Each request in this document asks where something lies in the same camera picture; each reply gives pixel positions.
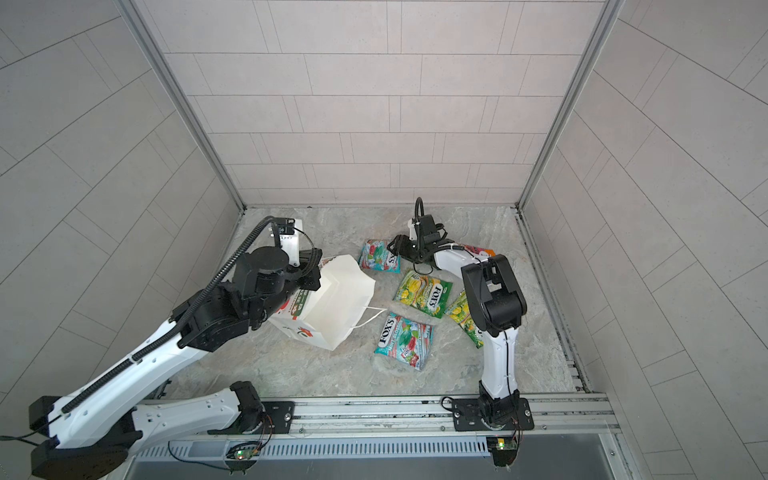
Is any circuit board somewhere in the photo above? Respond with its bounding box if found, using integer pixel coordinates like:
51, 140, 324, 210
486, 436, 520, 467
225, 441, 264, 462

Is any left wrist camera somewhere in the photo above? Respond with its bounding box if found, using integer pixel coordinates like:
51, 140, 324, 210
272, 217, 303, 267

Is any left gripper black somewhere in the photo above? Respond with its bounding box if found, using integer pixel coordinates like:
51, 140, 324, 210
251, 249, 327, 325

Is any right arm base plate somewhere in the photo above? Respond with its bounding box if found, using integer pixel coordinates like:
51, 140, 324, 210
450, 396, 535, 432

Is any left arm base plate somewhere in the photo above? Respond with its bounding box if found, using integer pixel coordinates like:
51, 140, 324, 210
206, 401, 296, 435

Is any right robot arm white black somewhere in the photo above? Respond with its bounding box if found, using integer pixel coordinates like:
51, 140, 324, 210
388, 199, 534, 431

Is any orange Fox's candy bag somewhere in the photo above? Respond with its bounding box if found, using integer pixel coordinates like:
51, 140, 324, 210
464, 245, 496, 259

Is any white floral paper bag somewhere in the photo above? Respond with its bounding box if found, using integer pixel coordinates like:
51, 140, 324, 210
269, 255, 375, 351

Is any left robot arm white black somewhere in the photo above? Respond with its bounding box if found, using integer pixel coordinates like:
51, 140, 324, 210
29, 246, 322, 479

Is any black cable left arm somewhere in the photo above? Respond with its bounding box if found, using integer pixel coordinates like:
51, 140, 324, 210
0, 431, 265, 473

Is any large teal Fox's candy bag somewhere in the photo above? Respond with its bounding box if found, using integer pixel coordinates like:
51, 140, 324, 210
374, 312, 433, 370

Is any aluminium mounting rail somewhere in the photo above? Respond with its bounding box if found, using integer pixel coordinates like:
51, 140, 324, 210
128, 393, 620, 447

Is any small teal Fox's candy bag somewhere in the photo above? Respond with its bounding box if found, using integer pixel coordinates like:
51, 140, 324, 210
358, 239, 400, 273

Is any green Fox's candy bag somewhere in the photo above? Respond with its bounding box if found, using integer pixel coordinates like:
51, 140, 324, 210
393, 270, 453, 318
446, 291, 484, 349

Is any vented cable duct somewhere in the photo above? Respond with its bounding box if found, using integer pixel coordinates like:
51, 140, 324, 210
137, 437, 490, 463

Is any left circuit board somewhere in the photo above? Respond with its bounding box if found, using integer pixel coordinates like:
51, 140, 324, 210
225, 441, 264, 462

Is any right circuit board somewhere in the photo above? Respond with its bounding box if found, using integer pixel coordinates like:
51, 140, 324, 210
486, 436, 520, 467

